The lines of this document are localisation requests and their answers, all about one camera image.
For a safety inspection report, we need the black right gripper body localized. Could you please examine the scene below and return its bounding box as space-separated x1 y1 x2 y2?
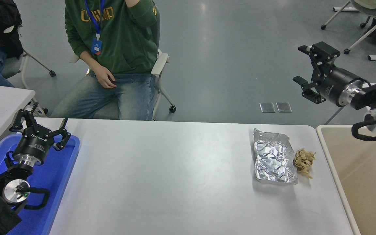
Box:
319 67 361 106

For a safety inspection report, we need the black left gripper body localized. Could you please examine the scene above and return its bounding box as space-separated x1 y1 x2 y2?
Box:
13 129 55 163

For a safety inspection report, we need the tan paper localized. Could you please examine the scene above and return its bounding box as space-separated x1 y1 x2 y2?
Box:
292 148 316 179

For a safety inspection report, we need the foil tray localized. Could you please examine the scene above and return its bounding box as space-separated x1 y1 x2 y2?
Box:
253 128 298 185

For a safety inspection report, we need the person's right hand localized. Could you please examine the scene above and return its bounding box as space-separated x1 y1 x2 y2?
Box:
95 65 117 89

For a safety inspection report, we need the white rounded table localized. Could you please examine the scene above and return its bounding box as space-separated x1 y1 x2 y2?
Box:
324 83 376 131

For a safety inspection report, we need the blue plastic tray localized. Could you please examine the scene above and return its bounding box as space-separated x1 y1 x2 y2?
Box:
0 133 81 235

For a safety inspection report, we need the grey white office chair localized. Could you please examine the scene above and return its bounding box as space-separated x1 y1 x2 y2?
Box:
321 0 376 55
1 24 56 117
70 10 177 121

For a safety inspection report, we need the large pale bin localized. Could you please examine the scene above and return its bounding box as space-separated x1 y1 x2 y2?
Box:
316 125 376 235

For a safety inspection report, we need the blue lanyard badge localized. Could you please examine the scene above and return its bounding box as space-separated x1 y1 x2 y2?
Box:
84 0 105 56

